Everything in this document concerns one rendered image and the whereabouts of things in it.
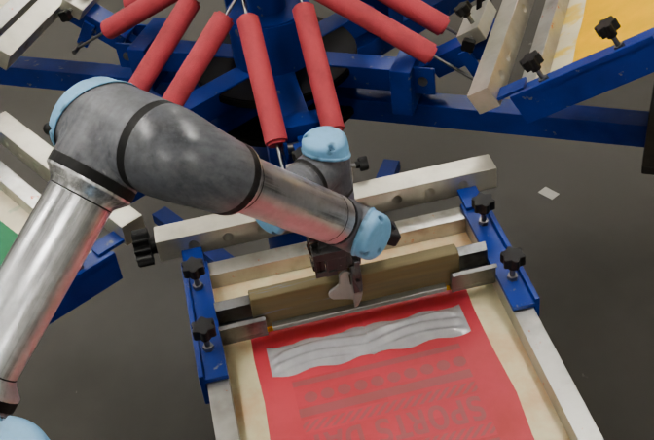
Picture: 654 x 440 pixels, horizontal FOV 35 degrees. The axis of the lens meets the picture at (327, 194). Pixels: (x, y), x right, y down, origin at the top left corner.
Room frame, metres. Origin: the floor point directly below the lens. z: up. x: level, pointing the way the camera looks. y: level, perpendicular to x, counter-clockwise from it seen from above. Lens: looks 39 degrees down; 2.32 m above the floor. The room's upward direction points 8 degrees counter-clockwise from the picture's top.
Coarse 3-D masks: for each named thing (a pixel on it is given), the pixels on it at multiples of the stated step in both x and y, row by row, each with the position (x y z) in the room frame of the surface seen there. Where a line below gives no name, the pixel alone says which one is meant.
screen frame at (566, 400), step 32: (416, 224) 1.53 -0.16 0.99; (448, 224) 1.52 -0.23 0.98; (256, 256) 1.50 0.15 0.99; (288, 256) 1.48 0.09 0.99; (512, 320) 1.26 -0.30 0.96; (544, 352) 1.16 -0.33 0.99; (224, 384) 1.19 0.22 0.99; (544, 384) 1.11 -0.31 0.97; (224, 416) 1.12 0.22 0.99; (576, 416) 1.02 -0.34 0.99
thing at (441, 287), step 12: (420, 288) 1.34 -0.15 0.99; (432, 288) 1.34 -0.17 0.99; (444, 288) 1.34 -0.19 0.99; (372, 300) 1.33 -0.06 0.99; (384, 300) 1.33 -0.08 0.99; (396, 300) 1.33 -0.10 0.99; (312, 312) 1.32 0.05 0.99; (324, 312) 1.32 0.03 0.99; (336, 312) 1.31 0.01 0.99; (348, 312) 1.31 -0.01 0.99; (276, 324) 1.30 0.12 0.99; (288, 324) 1.30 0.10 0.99; (300, 324) 1.30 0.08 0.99
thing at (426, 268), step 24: (384, 264) 1.35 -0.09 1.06; (408, 264) 1.34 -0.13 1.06; (432, 264) 1.35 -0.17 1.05; (456, 264) 1.35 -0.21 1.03; (264, 288) 1.33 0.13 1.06; (288, 288) 1.32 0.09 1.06; (312, 288) 1.32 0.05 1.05; (384, 288) 1.34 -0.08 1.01; (408, 288) 1.34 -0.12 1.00; (264, 312) 1.31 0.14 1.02; (288, 312) 1.31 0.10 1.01
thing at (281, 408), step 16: (320, 320) 1.34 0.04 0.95; (336, 320) 1.33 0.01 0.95; (352, 320) 1.33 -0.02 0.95; (272, 336) 1.31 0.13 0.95; (288, 336) 1.31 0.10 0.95; (304, 336) 1.30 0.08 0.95; (320, 336) 1.30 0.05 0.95; (256, 352) 1.28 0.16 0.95; (256, 368) 1.24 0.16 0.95; (320, 368) 1.22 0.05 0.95; (336, 368) 1.22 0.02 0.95; (272, 384) 1.20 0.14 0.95; (288, 384) 1.20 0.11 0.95; (272, 400) 1.16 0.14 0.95; (288, 400) 1.16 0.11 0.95; (272, 416) 1.13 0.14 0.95; (288, 416) 1.13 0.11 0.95; (272, 432) 1.10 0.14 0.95; (288, 432) 1.09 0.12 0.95; (304, 432) 1.09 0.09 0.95
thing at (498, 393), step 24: (360, 312) 1.34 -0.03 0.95; (384, 312) 1.33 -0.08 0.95; (408, 312) 1.33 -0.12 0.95; (480, 336) 1.25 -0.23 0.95; (480, 360) 1.19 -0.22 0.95; (480, 384) 1.14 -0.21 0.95; (504, 384) 1.13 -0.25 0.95; (504, 408) 1.08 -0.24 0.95; (504, 432) 1.03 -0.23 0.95; (528, 432) 1.03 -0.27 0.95
